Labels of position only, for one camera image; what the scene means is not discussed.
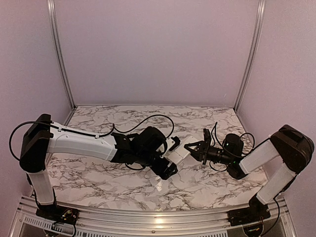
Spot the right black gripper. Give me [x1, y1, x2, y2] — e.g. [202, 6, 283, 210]
[185, 139, 233, 165]

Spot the white remote control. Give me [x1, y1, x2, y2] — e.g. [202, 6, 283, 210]
[163, 135, 199, 165]

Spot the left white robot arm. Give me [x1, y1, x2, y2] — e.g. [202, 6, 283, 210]
[19, 114, 178, 220]

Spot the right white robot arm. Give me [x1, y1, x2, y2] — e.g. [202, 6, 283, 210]
[184, 124, 315, 221]

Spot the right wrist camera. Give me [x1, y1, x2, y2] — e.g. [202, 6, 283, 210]
[203, 128, 212, 143]

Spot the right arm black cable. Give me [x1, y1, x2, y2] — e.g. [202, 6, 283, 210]
[209, 121, 255, 172]

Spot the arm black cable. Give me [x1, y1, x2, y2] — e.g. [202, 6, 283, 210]
[209, 121, 255, 172]
[8, 115, 175, 171]

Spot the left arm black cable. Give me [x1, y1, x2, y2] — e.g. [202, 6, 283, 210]
[8, 115, 175, 171]

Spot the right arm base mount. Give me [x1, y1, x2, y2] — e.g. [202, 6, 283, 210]
[228, 207, 271, 226]

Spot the front aluminium rail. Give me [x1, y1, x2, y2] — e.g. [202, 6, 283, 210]
[9, 197, 297, 237]

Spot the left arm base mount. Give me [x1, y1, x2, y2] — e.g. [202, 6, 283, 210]
[36, 205, 79, 225]

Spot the right aluminium frame post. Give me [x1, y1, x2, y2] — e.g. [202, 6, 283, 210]
[234, 0, 266, 114]

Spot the aluminium frame post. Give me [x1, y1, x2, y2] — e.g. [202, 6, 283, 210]
[47, 0, 76, 109]
[234, 0, 266, 114]

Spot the left aluminium frame post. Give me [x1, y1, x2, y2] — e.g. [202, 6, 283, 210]
[47, 0, 76, 109]

